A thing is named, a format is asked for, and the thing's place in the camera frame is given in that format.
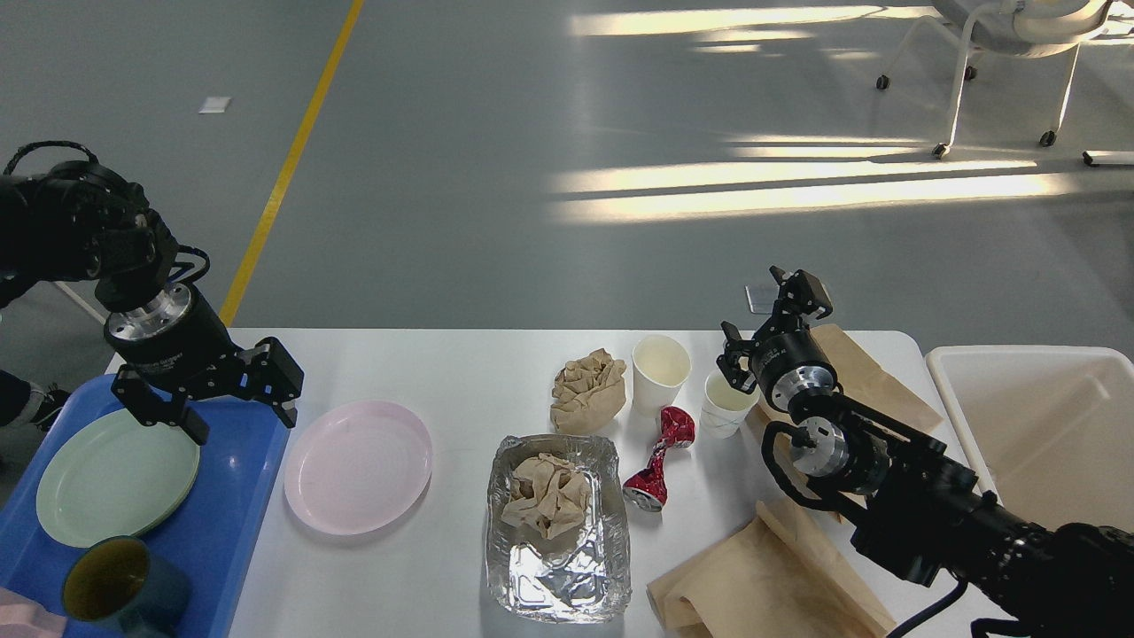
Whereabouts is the white bar on floor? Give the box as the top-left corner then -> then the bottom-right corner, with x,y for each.
1082,150 -> 1134,168

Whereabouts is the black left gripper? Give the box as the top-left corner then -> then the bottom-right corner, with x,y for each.
103,282 -> 305,446

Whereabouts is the floor socket plate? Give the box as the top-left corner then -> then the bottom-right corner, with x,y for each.
744,284 -> 779,315

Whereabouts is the brown paper bag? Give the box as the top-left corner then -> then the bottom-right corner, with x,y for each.
746,324 -> 945,525
648,500 -> 897,637

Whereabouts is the pink cloth corner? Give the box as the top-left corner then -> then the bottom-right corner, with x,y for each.
1,588 -> 68,637

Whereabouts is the white plastic bin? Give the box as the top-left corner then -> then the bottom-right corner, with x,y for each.
925,344 -> 1133,531

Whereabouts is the brown paper bag rear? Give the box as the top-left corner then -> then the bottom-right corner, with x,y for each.
746,324 -> 945,525

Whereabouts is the crumpled brown paper in tray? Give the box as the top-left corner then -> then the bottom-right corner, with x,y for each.
501,453 -> 591,541

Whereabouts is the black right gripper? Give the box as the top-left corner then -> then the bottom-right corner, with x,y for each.
716,266 -> 838,409

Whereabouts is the brown paper bag front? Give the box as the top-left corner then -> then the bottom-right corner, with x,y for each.
648,500 -> 897,637

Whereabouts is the light green plate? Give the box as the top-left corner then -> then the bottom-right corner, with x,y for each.
35,409 -> 201,548

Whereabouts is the aluminium foil tray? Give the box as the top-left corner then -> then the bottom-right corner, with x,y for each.
485,433 -> 632,623

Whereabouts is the pink plastic plate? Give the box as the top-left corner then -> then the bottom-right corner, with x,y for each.
284,401 -> 433,536

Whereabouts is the white floor marker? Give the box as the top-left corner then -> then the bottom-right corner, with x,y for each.
198,96 -> 232,114

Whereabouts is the dark teal mug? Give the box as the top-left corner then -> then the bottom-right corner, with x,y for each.
61,534 -> 191,637

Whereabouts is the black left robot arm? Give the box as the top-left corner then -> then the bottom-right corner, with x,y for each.
1,143 -> 304,445

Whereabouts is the crumpled brown paper ball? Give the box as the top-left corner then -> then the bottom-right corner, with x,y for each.
549,348 -> 627,435

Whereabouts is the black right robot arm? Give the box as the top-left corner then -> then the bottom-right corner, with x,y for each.
717,266 -> 1133,637

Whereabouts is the short white paper cup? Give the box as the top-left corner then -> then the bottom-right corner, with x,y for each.
700,371 -> 762,439

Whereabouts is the blue plastic tray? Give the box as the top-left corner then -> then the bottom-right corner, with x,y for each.
1,375 -> 289,637

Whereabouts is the crushed red can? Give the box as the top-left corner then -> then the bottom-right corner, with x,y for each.
621,405 -> 696,513

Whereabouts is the tall white paper cup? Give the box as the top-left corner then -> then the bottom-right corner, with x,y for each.
632,334 -> 692,417

